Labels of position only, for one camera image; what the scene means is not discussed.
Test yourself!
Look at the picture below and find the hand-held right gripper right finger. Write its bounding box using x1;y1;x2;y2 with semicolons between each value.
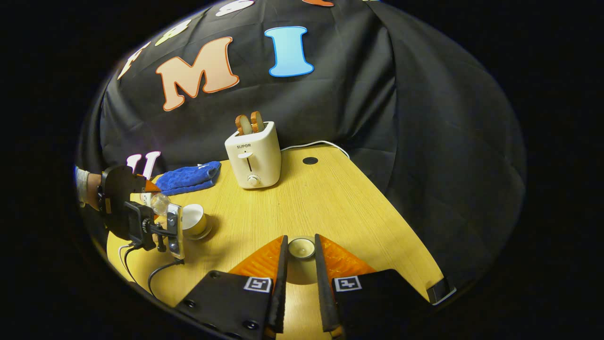
314;233;435;340

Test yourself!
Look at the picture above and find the white toaster power cable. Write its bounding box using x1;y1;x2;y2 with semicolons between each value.
281;140;351;159

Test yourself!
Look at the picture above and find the blue folded towel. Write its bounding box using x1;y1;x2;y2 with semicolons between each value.
155;161;222;196

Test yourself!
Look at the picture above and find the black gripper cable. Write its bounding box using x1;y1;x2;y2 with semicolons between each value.
147;258;185;299

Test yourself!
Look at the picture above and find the white toaster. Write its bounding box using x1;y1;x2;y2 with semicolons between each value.
225;121;282;190

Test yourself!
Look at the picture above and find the white saucer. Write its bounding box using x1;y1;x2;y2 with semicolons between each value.
183;226;213;241

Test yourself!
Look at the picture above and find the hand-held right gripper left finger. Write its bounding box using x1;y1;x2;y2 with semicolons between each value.
174;234;289;340

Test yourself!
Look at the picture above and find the clear plastic water bottle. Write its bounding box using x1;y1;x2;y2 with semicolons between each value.
141;191;171;217

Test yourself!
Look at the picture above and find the white teacup lid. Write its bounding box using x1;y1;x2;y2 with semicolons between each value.
285;236;319;286

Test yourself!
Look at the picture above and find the black backdrop cloth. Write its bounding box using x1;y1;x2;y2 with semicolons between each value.
75;0;527;303

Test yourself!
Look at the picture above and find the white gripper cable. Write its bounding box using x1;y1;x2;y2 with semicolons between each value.
117;242;142;284

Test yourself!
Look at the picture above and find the white teacup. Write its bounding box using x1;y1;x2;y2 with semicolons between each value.
181;204;209;237

